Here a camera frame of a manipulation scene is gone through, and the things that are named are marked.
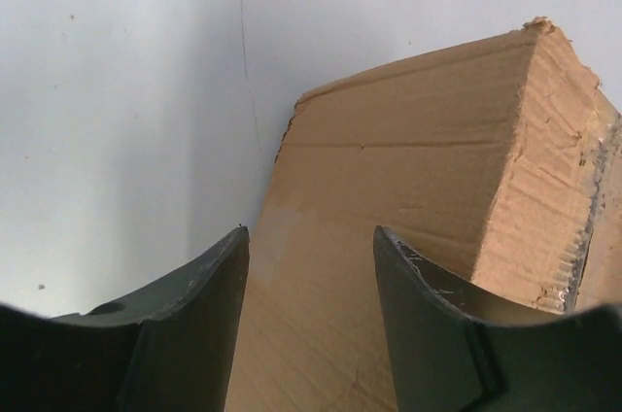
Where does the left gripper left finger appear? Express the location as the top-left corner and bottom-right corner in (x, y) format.
(1, 226), (249, 411)

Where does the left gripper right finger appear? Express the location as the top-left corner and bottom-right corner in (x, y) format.
(373, 226), (621, 411)

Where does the brown cardboard express box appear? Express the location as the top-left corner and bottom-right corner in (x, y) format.
(226, 17), (621, 411)

